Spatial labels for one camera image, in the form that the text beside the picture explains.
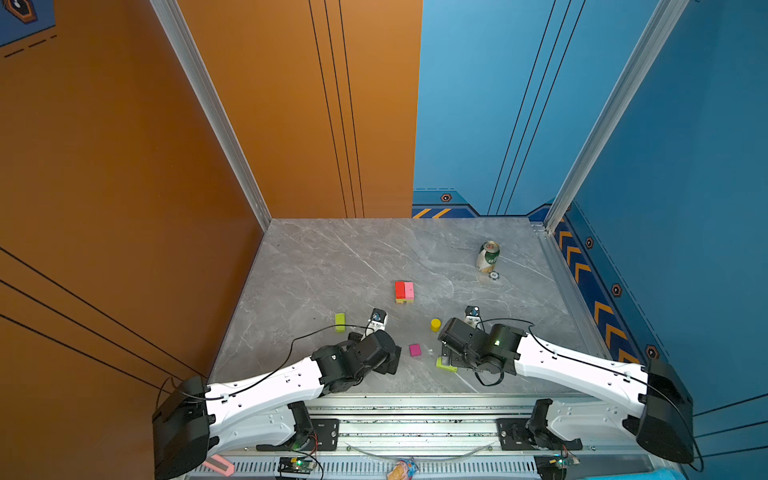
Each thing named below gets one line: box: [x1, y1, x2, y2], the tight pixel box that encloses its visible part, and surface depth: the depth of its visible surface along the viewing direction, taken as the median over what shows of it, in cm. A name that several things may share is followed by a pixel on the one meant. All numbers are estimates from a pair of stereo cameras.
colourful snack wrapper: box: [386, 459, 417, 480], surface depth 68 cm
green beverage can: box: [476, 240, 501, 273], surface depth 101 cm
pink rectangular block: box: [404, 282, 415, 301], surface depth 98 cm
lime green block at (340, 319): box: [335, 313, 346, 333], surface depth 94 cm
